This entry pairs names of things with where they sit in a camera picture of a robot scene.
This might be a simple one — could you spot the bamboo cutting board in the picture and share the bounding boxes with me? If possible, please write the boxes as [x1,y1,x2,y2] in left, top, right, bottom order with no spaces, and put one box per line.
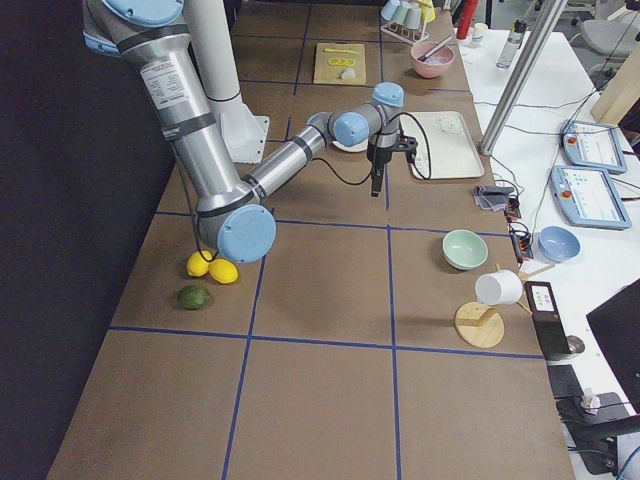
[313,42,366,85]

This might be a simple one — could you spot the wooden mug stand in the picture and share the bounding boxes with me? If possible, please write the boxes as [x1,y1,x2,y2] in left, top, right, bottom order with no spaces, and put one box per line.
[454,265,553,348]

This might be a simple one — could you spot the teach pendant near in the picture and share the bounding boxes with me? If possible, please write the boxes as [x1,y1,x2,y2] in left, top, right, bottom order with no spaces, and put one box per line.
[550,165,632,230]

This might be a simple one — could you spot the grey cup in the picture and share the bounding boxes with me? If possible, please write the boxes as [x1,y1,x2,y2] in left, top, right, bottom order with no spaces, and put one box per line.
[403,4,422,30]

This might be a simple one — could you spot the mint green bowl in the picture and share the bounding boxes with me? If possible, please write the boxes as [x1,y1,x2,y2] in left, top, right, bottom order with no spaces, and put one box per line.
[442,229,489,271]

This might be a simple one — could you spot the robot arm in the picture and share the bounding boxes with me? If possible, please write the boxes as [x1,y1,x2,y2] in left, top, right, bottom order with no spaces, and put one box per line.
[83,1,416,263]

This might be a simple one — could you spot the cream round plate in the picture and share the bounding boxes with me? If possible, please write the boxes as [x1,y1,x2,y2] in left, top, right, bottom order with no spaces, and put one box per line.
[332,140,368,153]

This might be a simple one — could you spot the green lime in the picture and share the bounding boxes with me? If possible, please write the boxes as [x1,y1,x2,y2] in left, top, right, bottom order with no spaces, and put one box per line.
[177,285,211,310]

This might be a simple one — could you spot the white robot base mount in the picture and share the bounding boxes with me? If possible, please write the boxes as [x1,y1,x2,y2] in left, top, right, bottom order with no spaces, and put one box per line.
[219,102,270,164]

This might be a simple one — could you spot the white wire cup rack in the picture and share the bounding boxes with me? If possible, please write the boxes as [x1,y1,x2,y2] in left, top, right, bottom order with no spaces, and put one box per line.
[380,21,430,45]

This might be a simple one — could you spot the yellow cup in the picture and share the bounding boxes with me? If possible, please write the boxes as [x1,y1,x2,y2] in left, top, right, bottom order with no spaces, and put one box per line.
[417,0,436,25]

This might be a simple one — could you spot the teach pendant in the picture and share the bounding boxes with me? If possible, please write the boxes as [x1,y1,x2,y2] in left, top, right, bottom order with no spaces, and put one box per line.
[561,120,628,175]
[550,165,632,230]

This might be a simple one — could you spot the teach pendant far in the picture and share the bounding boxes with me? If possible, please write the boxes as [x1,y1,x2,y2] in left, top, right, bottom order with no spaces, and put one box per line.
[561,120,628,175]

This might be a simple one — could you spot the black labelled box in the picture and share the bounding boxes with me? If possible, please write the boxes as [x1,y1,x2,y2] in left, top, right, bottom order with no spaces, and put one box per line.
[524,280,570,360]

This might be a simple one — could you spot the red bottle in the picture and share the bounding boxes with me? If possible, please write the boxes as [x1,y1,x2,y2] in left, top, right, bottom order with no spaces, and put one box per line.
[456,0,479,40]

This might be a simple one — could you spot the yellow lemon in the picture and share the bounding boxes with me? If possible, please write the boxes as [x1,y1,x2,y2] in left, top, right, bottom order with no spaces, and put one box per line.
[208,258,239,285]
[186,250,214,278]

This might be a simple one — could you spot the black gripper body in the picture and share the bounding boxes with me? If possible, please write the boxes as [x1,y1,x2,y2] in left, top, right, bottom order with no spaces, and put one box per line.
[366,132,417,164]

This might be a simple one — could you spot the white bear tray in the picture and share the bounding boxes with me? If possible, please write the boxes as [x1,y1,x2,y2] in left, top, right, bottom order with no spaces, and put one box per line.
[401,111,484,181]

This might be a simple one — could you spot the yellow plastic knife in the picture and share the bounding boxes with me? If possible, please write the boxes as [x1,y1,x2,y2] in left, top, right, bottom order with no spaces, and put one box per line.
[323,47,360,55]

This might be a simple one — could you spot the aluminium frame post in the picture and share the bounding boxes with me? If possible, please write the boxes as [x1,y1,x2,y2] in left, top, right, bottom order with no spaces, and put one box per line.
[478,0,568,156]

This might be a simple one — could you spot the grey folded cloth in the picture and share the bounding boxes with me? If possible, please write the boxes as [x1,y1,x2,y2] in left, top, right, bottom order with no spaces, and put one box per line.
[473,185,515,212]

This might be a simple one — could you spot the yellow lemon lower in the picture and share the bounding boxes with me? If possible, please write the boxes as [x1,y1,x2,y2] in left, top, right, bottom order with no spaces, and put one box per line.
[208,258,239,285]

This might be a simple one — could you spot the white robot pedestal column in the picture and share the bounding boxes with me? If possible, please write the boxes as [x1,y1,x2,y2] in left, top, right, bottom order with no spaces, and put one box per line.
[183,0,241,103]

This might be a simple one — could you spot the yellow lemon upper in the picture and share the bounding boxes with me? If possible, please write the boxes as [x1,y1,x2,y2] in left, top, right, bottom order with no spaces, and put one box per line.
[186,250,214,278]

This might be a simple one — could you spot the blue bowl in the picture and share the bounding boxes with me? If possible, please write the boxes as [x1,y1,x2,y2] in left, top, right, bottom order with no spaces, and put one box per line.
[538,226,581,263]

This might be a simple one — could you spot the white mug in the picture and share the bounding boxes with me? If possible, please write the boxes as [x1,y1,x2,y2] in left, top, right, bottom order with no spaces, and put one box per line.
[474,270,523,306]

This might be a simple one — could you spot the pink bowl with ice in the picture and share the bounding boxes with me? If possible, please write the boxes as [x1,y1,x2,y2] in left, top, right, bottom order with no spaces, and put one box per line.
[410,41,456,79]

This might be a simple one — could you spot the light blue cup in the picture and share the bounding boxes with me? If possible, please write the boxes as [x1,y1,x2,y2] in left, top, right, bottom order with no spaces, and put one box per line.
[381,0,401,21]

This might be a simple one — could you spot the clear water bottle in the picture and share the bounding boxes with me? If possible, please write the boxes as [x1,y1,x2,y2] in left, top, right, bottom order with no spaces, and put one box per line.
[496,18,528,69]

